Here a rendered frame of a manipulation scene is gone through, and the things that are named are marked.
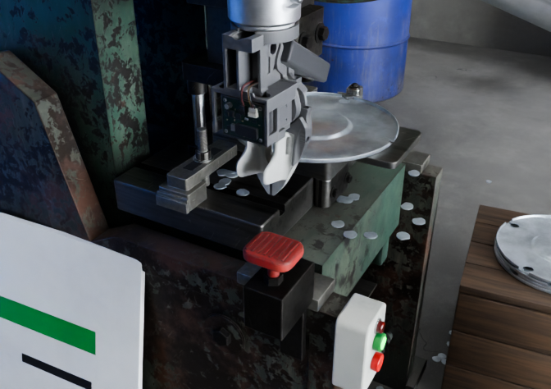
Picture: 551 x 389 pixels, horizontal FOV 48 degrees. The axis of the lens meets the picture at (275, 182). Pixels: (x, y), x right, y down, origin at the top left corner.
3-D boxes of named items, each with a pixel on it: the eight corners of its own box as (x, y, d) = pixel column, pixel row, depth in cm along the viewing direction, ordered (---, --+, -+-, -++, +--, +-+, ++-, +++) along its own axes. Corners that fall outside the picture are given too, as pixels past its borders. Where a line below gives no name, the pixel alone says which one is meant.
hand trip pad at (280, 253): (307, 288, 84) (307, 241, 80) (285, 313, 79) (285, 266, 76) (261, 272, 87) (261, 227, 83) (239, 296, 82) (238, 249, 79)
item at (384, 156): (415, 196, 112) (423, 128, 106) (388, 234, 102) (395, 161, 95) (293, 165, 123) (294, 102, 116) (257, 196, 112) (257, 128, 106)
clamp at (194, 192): (243, 170, 109) (242, 116, 104) (186, 214, 97) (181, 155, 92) (215, 162, 112) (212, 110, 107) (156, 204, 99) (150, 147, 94)
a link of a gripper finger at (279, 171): (250, 211, 72) (248, 139, 67) (277, 189, 76) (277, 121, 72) (273, 218, 70) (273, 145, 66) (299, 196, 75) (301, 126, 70)
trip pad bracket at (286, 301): (311, 358, 95) (316, 254, 85) (281, 401, 88) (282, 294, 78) (278, 344, 98) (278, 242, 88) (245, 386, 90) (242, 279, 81)
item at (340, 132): (421, 113, 113) (421, 109, 112) (358, 180, 91) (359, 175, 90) (282, 86, 125) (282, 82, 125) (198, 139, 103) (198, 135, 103)
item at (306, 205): (369, 148, 131) (371, 122, 128) (261, 258, 96) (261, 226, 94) (248, 121, 144) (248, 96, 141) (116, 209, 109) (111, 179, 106)
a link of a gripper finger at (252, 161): (229, 203, 73) (225, 132, 69) (257, 182, 78) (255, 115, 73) (250, 211, 72) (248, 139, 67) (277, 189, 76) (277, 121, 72)
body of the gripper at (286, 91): (211, 137, 68) (205, 28, 62) (255, 111, 74) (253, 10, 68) (270, 153, 64) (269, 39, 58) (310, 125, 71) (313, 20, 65)
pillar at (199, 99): (209, 142, 112) (205, 68, 106) (202, 147, 111) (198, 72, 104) (199, 139, 113) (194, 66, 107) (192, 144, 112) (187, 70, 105)
